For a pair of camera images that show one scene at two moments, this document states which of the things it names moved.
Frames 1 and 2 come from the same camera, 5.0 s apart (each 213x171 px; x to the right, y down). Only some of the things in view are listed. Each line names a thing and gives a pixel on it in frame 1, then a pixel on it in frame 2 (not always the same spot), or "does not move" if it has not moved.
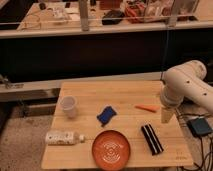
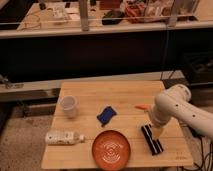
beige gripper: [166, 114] to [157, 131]
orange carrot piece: [146, 107] does not move
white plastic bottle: [63, 138] does not move
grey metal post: [83, 7] does not move
